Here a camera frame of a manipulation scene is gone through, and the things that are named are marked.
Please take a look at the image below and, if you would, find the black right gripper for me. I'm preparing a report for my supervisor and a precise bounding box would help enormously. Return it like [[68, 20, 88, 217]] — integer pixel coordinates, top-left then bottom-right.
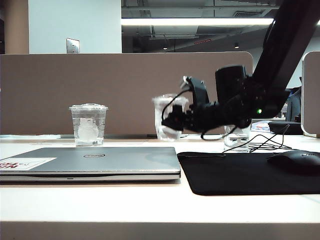
[[161, 101, 226, 133]]

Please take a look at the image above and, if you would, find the small clear lidded plastic cup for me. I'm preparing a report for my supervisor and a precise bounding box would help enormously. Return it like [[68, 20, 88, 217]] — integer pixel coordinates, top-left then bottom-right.
[[151, 93, 190, 142], [68, 102, 109, 147]]

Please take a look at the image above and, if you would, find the tall clear lidded plastic cup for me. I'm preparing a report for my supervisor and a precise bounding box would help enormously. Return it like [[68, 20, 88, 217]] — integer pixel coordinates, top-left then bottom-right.
[[223, 123, 252, 153]]

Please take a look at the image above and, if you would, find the silver Dell laptop with sticker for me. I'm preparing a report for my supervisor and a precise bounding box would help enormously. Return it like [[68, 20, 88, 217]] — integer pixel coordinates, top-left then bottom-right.
[[0, 146, 181, 183]]

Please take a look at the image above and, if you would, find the wide brown desk partition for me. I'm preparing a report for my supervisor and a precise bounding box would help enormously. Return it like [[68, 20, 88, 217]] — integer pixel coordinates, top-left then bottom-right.
[[0, 51, 254, 137]]

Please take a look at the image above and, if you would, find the black mouse pad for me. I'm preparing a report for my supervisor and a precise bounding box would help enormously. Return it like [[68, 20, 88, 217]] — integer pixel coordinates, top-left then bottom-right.
[[176, 151, 320, 197]]

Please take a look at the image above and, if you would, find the colourful printed paper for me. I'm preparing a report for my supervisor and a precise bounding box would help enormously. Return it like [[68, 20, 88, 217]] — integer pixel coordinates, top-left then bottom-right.
[[250, 120, 271, 133]]

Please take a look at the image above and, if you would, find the long ceiling light strip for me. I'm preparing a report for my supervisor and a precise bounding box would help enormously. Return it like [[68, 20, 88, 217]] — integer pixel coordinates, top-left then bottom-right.
[[120, 17, 275, 26]]

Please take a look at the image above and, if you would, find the black oval pouch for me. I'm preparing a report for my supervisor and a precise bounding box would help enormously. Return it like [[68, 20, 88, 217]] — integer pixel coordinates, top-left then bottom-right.
[[267, 120, 303, 136]]

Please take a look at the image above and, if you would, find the dark grey jacket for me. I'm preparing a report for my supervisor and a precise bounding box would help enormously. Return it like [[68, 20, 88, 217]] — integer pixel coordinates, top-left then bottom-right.
[[286, 87, 303, 123]]

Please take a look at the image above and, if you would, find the black computer mouse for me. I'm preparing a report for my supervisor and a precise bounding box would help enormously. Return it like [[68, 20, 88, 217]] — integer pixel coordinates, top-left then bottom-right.
[[266, 149, 320, 175]]

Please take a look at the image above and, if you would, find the brown white-edged desk partition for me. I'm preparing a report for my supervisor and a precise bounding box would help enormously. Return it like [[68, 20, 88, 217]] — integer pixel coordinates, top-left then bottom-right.
[[300, 51, 320, 138]]

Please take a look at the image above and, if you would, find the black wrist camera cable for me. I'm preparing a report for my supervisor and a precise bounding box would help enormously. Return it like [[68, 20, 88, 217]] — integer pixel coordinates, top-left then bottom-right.
[[161, 89, 191, 121]]

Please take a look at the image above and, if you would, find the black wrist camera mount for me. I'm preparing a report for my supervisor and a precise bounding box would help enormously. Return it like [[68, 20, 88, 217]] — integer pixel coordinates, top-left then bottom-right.
[[180, 75, 210, 106]]

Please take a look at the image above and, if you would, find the thin black mouse cable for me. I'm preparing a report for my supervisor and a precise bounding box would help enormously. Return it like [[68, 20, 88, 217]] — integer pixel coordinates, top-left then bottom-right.
[[177, 123, 291, 158]]

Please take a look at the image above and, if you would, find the metal wall switch plate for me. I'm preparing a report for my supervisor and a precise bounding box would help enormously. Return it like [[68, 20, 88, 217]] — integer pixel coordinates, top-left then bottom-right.
[[66, 37, 80, 54]]

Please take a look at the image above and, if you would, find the aluminium partition base rail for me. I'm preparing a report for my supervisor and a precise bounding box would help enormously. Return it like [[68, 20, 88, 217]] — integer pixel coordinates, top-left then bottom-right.
[[0, 134, 161, 140]]

